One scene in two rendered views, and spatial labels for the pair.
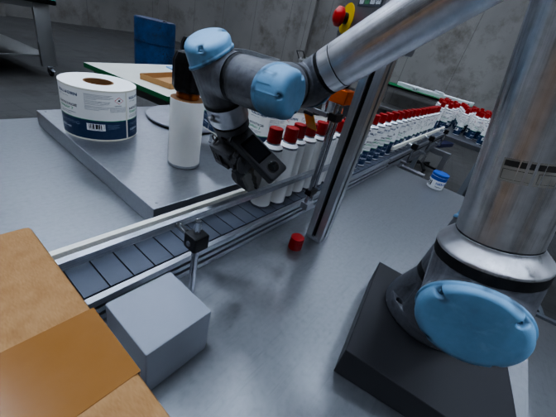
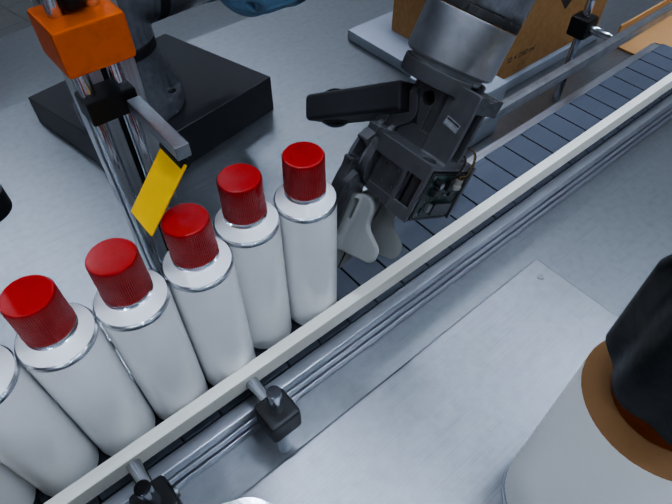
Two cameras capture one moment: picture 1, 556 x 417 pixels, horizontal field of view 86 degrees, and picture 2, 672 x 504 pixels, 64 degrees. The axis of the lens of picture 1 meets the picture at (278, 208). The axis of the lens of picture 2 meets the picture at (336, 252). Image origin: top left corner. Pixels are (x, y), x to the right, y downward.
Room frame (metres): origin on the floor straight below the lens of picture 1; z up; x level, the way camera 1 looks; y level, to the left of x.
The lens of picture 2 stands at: (0.97, 0.18, 1.35)
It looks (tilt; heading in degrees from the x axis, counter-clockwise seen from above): 50 degrees down; 199
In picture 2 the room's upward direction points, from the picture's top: straight up
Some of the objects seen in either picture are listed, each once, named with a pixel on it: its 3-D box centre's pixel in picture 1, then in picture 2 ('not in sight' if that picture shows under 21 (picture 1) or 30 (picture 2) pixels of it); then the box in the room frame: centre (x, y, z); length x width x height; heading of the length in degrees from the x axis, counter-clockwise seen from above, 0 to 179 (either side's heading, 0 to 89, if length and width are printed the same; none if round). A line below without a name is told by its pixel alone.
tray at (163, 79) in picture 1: (173, 79); not in sight; (2.07, 0.91, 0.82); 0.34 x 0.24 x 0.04; 165
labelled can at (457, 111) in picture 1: (467, 119); not in sight; (2.76, -1.36, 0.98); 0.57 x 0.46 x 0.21; 58
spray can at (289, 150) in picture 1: (283, 165); (255, 266); (0.71, 0.02, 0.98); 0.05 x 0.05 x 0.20
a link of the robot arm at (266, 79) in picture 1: (270, 87); not in sight; (0.49, 0.06, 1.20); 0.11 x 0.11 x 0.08; 63
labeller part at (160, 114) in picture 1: (188, 118); not in sight; (1.17, 0.45, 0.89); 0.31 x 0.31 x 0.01
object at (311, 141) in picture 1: (302, 158); (152, 340); (0.81, -0.03, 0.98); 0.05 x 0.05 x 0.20
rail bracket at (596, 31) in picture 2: not in sight; (585, 57); (0.13, 0.29, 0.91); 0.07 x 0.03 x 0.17; 58
